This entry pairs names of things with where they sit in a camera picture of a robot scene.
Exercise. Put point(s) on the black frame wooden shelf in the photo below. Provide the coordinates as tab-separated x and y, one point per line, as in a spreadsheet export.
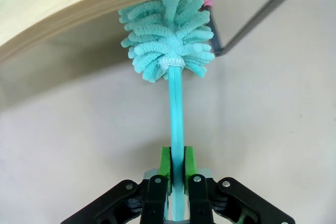
52	3

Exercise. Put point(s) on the red paper scrap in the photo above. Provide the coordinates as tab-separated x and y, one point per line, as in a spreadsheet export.
209	1

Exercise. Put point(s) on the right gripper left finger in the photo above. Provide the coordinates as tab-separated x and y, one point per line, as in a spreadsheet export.
155	197

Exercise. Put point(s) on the turquoise microfibre duster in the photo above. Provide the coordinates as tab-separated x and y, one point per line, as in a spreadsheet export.
177	103

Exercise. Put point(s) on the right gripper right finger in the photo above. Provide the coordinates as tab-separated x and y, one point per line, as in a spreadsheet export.
202	197

